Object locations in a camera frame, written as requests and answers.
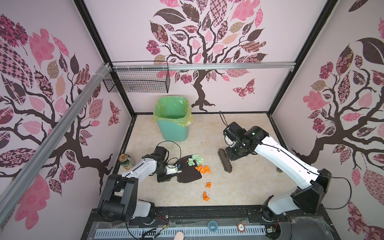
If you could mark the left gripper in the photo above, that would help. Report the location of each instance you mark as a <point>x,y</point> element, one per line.
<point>165,178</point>

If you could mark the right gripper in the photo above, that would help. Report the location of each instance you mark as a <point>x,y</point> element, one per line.
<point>231,156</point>

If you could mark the dark brown dustpan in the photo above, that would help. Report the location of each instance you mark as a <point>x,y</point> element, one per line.
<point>189,173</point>

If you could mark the dark brown hand brush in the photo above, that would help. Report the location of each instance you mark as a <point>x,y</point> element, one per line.
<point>225,160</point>

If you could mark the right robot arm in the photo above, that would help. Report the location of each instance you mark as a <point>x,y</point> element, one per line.
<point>312,184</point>

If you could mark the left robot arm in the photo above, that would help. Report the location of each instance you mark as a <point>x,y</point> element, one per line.
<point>119,200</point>

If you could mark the green drink can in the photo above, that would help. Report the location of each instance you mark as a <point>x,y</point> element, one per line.
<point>126,161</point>

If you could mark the green trash bin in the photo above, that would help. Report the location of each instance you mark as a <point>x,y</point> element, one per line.
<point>173,132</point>

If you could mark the light green bin liner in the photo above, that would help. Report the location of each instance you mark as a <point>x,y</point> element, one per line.
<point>173,109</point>

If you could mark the white vented cable duct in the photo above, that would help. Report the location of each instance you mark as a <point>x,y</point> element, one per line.
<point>170,232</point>

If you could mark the black wire basket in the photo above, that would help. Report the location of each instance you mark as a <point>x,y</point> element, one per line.
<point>138,77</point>

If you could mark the aluminium frame bar back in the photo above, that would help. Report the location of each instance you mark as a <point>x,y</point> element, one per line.
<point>220,66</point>

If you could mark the aluminium frame bar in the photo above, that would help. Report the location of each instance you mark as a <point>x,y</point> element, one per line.
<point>17,188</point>
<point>220,66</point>

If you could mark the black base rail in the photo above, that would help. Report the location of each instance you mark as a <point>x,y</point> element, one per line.
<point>293,225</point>

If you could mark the aluminium frame bar left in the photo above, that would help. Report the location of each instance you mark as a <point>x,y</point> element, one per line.
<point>17,188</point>

